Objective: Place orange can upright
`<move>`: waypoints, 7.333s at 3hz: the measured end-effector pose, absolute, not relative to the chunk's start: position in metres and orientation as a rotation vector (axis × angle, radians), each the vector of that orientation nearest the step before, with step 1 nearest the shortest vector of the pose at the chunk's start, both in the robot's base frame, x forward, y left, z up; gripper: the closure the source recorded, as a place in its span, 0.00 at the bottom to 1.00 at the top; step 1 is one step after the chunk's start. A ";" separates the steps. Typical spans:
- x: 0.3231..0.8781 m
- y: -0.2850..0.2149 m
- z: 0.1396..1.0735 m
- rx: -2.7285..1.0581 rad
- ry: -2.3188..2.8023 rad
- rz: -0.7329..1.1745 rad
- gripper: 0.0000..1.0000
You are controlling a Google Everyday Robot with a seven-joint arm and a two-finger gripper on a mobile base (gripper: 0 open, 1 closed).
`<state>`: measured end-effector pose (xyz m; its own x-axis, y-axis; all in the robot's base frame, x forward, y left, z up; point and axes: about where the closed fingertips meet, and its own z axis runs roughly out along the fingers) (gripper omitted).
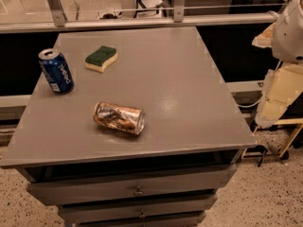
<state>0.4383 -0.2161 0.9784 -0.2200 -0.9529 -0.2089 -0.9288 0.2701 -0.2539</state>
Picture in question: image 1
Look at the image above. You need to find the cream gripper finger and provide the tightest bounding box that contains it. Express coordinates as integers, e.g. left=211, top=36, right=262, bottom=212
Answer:
left=252, top=23, right=275, bottom=48
left=255, top=63, right=303, bottom=129

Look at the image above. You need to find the orange silver soda can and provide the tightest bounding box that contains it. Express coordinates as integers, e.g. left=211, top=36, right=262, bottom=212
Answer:
left=93, top=101, right=146, bottom=135

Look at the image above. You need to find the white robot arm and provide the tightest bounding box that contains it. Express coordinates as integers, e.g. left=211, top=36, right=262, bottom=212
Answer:
left=252, top=0, right=303, bottom=129

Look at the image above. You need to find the blue Pepsi can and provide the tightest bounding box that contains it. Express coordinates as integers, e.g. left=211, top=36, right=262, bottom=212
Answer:
left=38, top=48, right=74, bottom=94

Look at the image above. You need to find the yellow metal stand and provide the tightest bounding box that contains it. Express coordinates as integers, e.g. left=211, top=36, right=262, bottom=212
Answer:
left=241, top=118, right=303, bottom=165

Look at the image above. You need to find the top grey drawer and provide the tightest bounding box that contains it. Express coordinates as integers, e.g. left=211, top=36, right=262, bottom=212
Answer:
left=27, top=165, right=237, bottom=205

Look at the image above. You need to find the grey drawer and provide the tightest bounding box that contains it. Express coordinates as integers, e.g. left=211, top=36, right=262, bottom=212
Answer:
left=27, top=165, right=237, bottom=205
left=76, top=211, right=205, bottom=227
left=59, top=194, right=217, bottom=223

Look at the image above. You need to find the grey drawer cabinet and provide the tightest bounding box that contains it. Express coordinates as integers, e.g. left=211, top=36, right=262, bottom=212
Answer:
left=0, top=26, right=258, bottom=227

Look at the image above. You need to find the middle grey drawer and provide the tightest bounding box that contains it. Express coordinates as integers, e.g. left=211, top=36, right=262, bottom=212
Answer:
left=59, top=194, right=217, bottom=223

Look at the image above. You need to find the bottom grey drawer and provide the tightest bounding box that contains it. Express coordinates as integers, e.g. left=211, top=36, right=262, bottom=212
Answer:
left=76, top=211, right=205, bottom=227

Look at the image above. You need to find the green yellow sponge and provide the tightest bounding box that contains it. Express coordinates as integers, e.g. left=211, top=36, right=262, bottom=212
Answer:
left=85, top=45, right=118, bottom=73

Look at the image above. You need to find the metal window railing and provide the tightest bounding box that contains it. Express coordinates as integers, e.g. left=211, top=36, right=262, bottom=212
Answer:
left=0, top=0, right=292, bottom=33

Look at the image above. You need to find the white cable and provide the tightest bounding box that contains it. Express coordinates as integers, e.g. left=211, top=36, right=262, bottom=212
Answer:
left=237, top=96, right=264, bottom=110

